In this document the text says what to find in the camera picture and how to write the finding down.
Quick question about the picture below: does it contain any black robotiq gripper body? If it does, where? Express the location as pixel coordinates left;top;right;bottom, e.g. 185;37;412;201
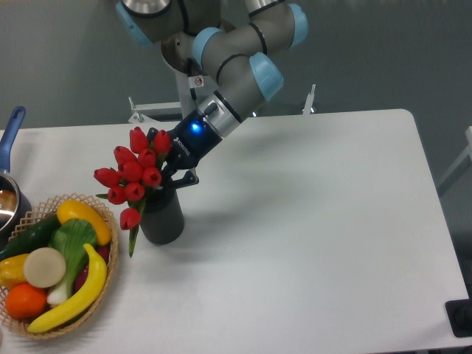
164;110;223;173

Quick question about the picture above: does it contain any red tulip bouquet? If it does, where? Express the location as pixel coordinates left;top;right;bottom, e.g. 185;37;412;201
93;127;171;256

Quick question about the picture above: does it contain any dark grey ribbed vase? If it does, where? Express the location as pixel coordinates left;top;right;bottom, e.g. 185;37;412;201
140;188;184;245

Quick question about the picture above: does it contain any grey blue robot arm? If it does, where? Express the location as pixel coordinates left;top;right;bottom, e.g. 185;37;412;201
115;1;308;188

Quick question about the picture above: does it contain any dark red vegetable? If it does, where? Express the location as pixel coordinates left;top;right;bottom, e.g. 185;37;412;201
74;245;110;293

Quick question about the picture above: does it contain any yellow squash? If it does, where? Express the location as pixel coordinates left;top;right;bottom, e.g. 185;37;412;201
56;200;111;246

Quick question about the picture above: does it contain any woven wicker basket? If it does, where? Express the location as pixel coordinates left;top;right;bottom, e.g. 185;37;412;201
1;193;119;340

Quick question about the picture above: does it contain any green bok choy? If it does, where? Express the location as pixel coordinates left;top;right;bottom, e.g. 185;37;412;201
47;218;97;307

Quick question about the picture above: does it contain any yellow banana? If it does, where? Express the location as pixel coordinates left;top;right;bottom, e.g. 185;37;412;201
27;243;107;334

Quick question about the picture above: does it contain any green cucumber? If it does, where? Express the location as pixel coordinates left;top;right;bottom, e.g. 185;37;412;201
1;214;61;260

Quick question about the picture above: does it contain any beige round disc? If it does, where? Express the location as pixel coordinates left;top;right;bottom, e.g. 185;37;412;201
23;247;66;288

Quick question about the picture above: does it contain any yellow bell pepper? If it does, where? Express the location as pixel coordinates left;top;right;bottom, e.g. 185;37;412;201
1;254;29;289

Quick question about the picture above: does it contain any orange fruit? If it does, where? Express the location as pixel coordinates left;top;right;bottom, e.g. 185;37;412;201
5;283;46;319

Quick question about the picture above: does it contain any black device at edge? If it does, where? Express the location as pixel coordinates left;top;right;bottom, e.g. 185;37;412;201
445;299;471;338

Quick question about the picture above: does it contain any blue handled saucepan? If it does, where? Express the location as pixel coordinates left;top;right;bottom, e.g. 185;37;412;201
1;106;31;248

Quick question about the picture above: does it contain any white furniture frame right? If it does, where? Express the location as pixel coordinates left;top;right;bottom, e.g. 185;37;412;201
437;126;471;198

